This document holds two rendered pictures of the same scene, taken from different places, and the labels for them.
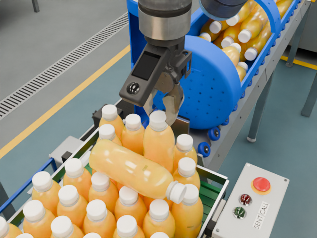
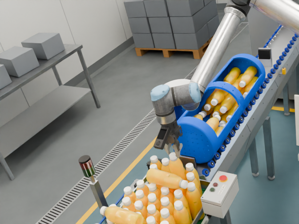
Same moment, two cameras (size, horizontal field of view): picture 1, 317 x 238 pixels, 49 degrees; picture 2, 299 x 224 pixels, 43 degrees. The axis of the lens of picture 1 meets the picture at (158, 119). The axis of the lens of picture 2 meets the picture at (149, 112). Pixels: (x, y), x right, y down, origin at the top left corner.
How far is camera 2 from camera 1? 1.16 m
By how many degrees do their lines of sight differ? 16
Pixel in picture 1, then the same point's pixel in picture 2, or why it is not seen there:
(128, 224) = (165, 199)
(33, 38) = (99, 127)
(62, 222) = (138, 202)
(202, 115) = (202, 155)
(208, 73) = (198, 133)
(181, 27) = (171, 118)
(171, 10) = (166, 114)
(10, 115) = not seen: hidden behind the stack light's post
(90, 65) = (143, 141)
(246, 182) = (217, 178)
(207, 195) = not seen: hidden behind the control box
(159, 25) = (163, 119)
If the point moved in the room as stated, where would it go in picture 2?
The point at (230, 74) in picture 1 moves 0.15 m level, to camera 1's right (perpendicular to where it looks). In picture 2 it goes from (208, 132) to (237, 127)
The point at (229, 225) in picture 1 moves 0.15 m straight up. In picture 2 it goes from (208, 195) to (202, 170)
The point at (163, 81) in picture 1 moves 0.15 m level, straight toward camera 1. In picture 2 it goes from (170, 139) to (169, 158)
